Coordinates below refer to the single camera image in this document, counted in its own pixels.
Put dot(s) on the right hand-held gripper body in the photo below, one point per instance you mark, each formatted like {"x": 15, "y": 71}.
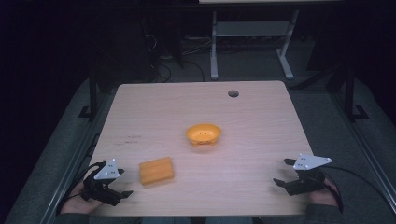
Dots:
{"x": 306, "y": 180}

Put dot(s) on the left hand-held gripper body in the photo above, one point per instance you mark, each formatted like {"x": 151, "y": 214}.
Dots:
{"x": 102, "y": 183}

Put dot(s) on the person's right hand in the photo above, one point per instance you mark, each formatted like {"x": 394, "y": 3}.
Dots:
{"x": 323, "y": 196}

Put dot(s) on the person's left hand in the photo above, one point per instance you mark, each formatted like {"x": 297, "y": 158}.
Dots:
{"x": 76, "y": 203}

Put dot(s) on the orange rectangular block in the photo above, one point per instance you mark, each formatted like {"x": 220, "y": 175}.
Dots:
{"x": 156, "y": 170}

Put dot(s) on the black metal stand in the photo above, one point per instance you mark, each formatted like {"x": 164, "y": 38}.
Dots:
{"x": 350, "y": 93}
{"x": 92, "y": 93}

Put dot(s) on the orange plastic bowl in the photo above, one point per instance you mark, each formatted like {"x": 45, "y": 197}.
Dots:
{"x": 204, "y": 133}

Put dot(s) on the aluminium frame rail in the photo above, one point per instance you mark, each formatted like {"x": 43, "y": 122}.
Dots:
{"x": 77, "y": 149}
{"x": 367, "y": 146}

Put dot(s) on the white metal desk frame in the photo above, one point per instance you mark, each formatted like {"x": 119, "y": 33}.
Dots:
{"x": 252, "y": 28}

